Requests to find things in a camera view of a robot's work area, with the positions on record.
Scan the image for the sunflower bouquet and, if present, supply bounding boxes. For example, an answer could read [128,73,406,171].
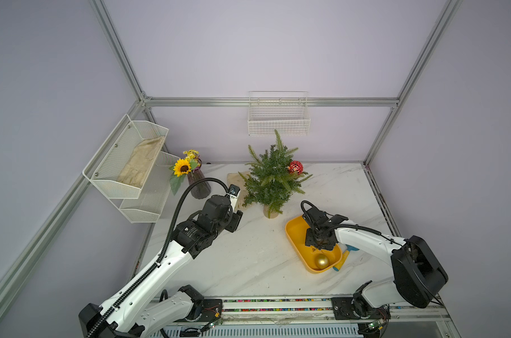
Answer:
[170,149,201,194]

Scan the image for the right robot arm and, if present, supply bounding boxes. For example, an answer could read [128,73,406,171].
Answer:
[301,200,448,319]

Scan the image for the dark glass vase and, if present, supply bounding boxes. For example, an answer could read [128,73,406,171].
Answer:
[188,169,211,199]

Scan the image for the beige cloth on table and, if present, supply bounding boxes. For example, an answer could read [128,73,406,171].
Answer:
[226,172,250,212]

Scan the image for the gold ornament ball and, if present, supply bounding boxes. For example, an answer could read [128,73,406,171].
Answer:
[315,253,330,270]

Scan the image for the blue yellow toy rake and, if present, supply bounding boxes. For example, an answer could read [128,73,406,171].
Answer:
[332,245,358,272]

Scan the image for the small green christmas tree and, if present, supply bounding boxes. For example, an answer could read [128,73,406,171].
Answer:
[239,131,312,218]

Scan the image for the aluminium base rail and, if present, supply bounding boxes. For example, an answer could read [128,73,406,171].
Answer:
[96,293,461,338]

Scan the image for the red faceted ornament ball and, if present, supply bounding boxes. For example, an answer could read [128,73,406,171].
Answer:
[287,161,304,175]

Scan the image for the beige cloth in shelf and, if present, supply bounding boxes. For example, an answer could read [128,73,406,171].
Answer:
[117,136,165,188]

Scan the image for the yellow plastic tray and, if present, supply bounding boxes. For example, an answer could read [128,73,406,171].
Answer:
[285,216,343,274]

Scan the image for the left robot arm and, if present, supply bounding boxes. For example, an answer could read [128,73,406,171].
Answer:
[79,194,242,337]

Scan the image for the white mesh two-tier shelf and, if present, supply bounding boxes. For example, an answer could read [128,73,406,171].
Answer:
[82,115,179,223]

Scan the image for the white wire wall basket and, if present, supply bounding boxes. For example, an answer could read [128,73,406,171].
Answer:
[248,91,311,137]

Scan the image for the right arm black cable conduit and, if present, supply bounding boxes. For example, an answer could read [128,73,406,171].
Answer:
[301,200,404,248]

